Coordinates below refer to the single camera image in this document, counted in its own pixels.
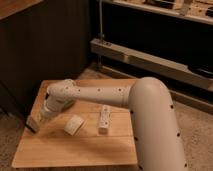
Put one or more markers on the dark wooden cabinet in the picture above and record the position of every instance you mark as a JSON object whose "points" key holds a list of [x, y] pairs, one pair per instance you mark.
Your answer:
{"points": [[48, 41]]}

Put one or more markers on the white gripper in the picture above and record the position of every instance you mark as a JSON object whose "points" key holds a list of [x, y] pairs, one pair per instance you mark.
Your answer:
{"points": [[45, 115]]}

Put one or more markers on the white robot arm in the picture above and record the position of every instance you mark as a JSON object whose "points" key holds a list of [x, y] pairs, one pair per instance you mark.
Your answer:
{"points": [[158, 143]]}

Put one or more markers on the grey metal shelf beam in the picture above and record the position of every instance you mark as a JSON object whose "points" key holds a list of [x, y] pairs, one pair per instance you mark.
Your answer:
{"points": [[151, 63]]}

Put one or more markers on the upper metal shelf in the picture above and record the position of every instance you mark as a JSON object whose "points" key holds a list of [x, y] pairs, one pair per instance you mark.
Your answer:
{"points": [[200, 11]]}

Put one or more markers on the white glue bottle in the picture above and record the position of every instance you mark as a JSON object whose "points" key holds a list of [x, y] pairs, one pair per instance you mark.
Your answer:
{"points": [[104, 120]]}

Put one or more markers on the wooden folding table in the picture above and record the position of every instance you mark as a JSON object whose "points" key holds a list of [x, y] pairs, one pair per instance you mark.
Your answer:
{"points": [[53, 147]]}

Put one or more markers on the grey whiteboard eraser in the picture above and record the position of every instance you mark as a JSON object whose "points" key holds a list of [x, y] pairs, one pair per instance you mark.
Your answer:
{"points": [[34, 123]]}

